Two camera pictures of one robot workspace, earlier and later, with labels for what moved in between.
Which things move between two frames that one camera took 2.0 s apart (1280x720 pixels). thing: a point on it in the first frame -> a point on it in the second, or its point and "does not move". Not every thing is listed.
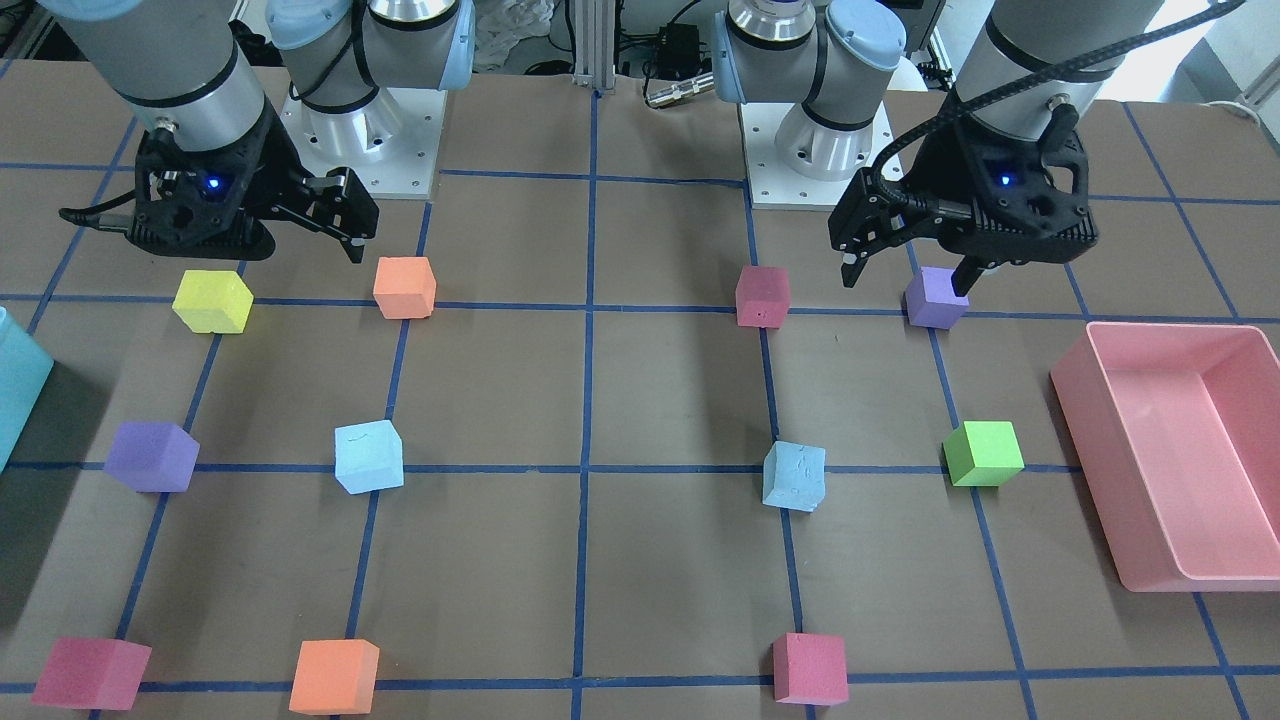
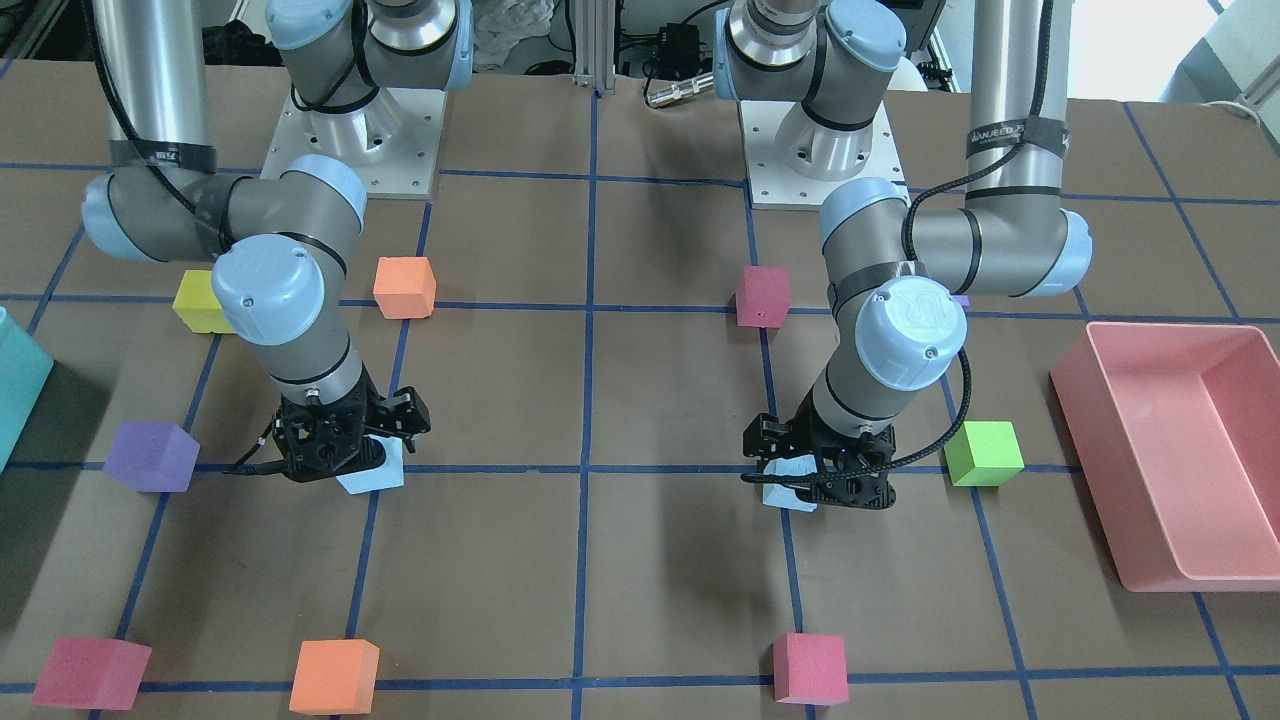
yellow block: (217, 301) does not move
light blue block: (368, 457) does not move
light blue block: (793, 476) does not move
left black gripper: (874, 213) -> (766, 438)
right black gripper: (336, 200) -> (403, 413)
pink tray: (1173, 431) does not move
